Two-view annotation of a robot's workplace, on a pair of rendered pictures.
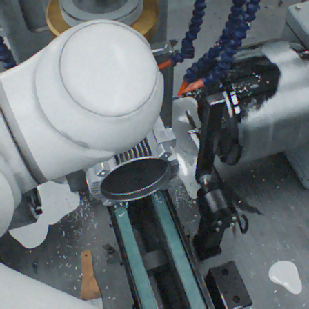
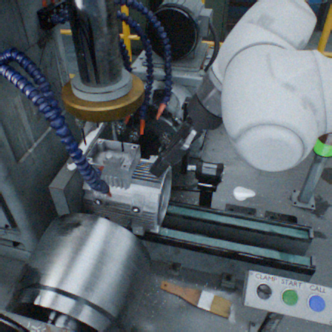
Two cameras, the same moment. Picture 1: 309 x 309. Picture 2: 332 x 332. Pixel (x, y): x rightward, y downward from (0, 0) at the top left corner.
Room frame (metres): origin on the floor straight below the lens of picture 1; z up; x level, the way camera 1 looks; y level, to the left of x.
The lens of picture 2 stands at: (0.12, 0.56, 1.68)
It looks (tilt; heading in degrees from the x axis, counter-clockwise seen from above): 42 degrees down; 301
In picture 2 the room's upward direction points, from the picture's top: straight up
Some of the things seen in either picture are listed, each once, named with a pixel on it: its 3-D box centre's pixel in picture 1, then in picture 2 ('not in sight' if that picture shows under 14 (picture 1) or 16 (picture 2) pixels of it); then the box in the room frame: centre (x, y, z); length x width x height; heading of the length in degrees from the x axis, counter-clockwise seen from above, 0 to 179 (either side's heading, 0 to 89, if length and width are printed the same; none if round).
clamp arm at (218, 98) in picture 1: (208, 144); (187, 138); (0.44, -0.10, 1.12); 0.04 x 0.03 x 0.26; 17
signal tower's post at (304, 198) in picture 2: not in sight; (321, 155); (0.10, -0.38, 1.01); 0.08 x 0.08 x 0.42; 17
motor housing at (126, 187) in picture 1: (123, 143); (130, 190); (0.53, 0.07, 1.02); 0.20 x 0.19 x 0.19; 17
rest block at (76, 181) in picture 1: (78, 168); not in sight; (0.56, 0.19, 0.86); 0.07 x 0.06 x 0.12; 107
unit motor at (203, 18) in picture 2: not in sight; (188, 52); (0.68, -0.55, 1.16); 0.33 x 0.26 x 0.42; 107
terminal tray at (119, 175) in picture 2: not in sight; (113, 163); (0.57, 0.08, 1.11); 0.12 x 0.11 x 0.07; 17
